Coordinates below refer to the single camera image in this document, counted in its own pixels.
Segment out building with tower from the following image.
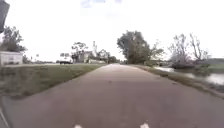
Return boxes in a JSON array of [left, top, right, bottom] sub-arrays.
[[79, 40, 111, 65]]

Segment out grass strip with road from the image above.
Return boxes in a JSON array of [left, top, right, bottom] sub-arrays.
[[0, 63, 108, 100]]

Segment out grass bank by water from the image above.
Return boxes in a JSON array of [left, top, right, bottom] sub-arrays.
[[131, 63, 224, 100]]

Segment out river water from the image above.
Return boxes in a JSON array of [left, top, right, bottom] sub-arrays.
[[153, 66, 224, 86]]

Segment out large dark green tree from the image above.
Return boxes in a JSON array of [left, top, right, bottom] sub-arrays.
[[116, 30, 165, 65]]

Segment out side road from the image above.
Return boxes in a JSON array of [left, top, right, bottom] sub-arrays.
[[3, 62, 61, 69]]

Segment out white small building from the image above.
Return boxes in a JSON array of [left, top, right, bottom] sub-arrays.
[[0, 50, 24, 66]]

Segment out grey asphalt path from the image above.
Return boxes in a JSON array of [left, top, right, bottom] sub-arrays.
[[0, 63, 224, 128]]

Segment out tree beside white building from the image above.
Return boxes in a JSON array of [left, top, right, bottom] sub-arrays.
[[0, 25, 28, 54]]

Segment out bare leaning trees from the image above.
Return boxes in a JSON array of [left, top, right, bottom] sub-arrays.
[[167, 32, 212, 70]]

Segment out tree near towered building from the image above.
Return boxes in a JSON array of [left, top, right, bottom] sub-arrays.
[[70, 41, 89, 64]]

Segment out white vehicle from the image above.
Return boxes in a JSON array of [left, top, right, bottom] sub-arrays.
[[58, 56, 74, 65]]

